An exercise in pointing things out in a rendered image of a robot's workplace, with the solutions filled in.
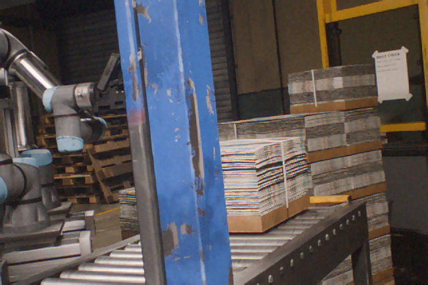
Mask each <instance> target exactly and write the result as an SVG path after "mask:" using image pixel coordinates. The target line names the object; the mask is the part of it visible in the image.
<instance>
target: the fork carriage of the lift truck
mask: <svg viewBox="0 0 428 285"><path fill-rule="evenodd" d="M386 234H389V235H390V237H391V245H390V247H391V255H392V264H393V265H392V266H393V275H392V276H394V278H395V277H402V278H410V279H411V282H412V283H416V284H424V285H428V230H424V229H408V228H399V227H390V232H389V233H386Z"/></svg>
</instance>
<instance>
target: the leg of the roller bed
mask: <svg viewBox="0 0 428 285"><path fill-rule="evenodd" d="M351 260H352V273H353V281H354V285H372V273H371V265H370V252H369V244H368V239H367V240H366V241H365V242H364V243H363V244H362V245H361V246H360V247H359V248H358V249H357V250H355V251H354V252H353V253H351Z"/></svg>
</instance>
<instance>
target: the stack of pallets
mask: <svg viewBox="0 0 428 285"><path fill-rule="evenodd" d="M93 114H94V115H95V116H96V117H99V114H98V112H93ZM53 116H54V114H53V113H51V114H41V121H42V124H41V125H38V126H37V128H38V129H39V135H41V136H36V139H37V145H38V146H39V145H40V148H41V149H46V150H49V151H50V152H51V157H52V159H53V161H52V163H53V174H54V180H55V179H56V178H62V179H63V180H62V181H57V182H55V186H56V189H63V188H64V190H63V191H58V194H59V196H60V198H61V199H65V198H68V199H66V200H64V201H62V202H67V201H72V205H78V204H81V203H85V202H87V201H89V202H90V204H98V203H101V202H104V201H105V199H101V197H103V194H104V193H103V191H101V188H100V182H99V181H98V180H97V178H96V175H95V173H94V172H96V171H95V169H93V167H92V165H93V164H92V161H91V159H89V156H88V154H87V152H86V149H87V148H90V147H92V146H94V145H96V142H103V144H106V143H113V142H114V139H117V138H123V140H129V135H128V123H127V116H126V114H123V115H117V114H106V115H104V116H103V117H99V118H103V119H104V120H105V121H106V124H107V130H106V134H105V136H104V138H101V139H100V140H97V141H94V142H85V143H84V148H83V150H81V151H76V152H69V153H61V152H59V151H58V152H53V150H52V148H54V147H58V142H57V141H55V142H49V138H55V137H56V132H50V127H55V122H54V120H53ZM118 116H119V117H118ZM112 120H120V124H121V125H116V126H112ZM110 130H118V135H114V136H110ZM82 155H83V157H79V158H77V156H82ZM58 157H61V158H62V161H58V162H55V158H58ZM81 166H84V167H81ZM62 167H65V168H66V170H65V171H60V172H58V168H62ZM79 174H81V175H79ZM121 187H123V185H121V186H119V187H115V188H112V189H110V191H111V192H112V191H116V190H119V189H121ZM83 197H88V198H86V199H81V198H83Z"/></svg>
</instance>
